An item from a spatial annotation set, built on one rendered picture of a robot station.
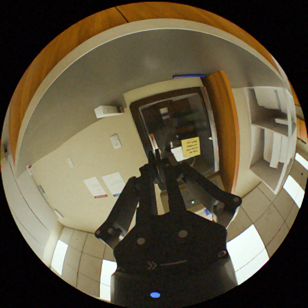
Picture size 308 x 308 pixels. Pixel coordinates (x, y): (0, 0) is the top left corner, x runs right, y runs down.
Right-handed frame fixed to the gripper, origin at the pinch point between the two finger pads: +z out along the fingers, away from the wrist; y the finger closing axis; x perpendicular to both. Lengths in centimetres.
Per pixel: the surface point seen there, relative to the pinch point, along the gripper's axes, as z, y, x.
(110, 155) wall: 66, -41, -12
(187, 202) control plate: 15.8, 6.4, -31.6
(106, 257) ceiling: 11, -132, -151
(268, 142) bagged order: 42, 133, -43
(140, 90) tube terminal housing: 23.5, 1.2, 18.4
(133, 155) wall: 66, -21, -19
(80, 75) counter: -1.8, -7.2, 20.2
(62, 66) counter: -6.4, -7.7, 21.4
